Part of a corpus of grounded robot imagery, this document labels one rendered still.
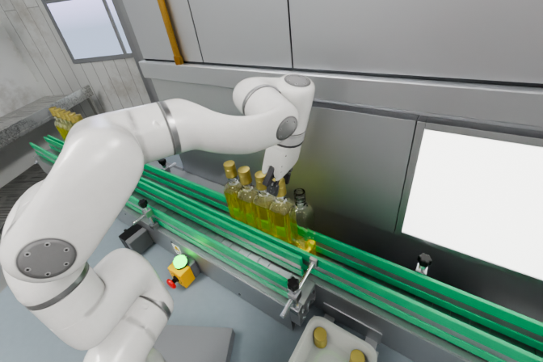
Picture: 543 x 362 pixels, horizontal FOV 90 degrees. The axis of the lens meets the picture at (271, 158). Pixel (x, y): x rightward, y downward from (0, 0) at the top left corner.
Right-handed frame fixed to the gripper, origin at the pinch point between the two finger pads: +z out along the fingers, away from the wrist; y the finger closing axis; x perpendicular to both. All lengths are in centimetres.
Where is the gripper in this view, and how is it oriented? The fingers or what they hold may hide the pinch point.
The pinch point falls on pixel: (278, 183)
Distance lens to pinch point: 70.1
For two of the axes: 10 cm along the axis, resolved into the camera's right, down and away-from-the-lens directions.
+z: -1.0, 7.4, 6.7
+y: -5.6, 5.1, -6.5
